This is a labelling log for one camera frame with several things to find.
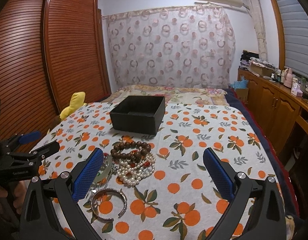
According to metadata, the silver cuff bangle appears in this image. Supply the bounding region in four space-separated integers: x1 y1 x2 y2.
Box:
91 189 127 222

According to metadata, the silver ornate hair comb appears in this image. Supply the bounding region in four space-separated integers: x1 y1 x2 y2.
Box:
87 160 114 202

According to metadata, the white pearl necklace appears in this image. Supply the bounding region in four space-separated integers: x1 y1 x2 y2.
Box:
115 152 157 188

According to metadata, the brown wooden bead bracelet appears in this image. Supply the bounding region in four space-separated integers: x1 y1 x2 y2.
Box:
110 141 152 163

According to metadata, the green jade bangle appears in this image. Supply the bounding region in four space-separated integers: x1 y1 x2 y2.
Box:
93 155 113 184

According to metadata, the black open jewelry box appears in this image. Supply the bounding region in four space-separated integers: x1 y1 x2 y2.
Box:
110 95 165 135

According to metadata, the person's left hand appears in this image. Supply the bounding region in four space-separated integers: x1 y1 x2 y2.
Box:
0 181 27 215

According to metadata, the yellow plush toy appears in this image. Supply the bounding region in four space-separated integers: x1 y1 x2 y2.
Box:
60 92 86 121

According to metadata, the brown louvered wardrobe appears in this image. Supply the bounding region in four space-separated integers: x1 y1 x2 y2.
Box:
0 0 111 140

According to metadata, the wooden sideboard cabinet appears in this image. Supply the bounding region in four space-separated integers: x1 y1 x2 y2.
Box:
238 69 308 155

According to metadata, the orange print tablecloth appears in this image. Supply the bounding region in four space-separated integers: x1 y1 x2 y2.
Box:
39 103 277 239

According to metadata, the red coral bead strand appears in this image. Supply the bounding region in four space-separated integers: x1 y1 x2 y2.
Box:
127 148 152 168

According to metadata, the blue plastic bag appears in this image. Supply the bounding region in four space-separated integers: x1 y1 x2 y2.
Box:
230 76 249 90

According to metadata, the pink bottle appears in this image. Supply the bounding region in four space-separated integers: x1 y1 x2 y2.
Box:
283 68 293 88

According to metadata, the pink circle pattern curtain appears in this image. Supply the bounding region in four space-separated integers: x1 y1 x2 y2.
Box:
105 5 236 88

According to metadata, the grey window blind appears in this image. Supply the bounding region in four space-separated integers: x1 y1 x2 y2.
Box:
276 0 308 78

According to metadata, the tied beige curtain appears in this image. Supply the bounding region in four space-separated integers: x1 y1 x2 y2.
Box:
247 0 268 60

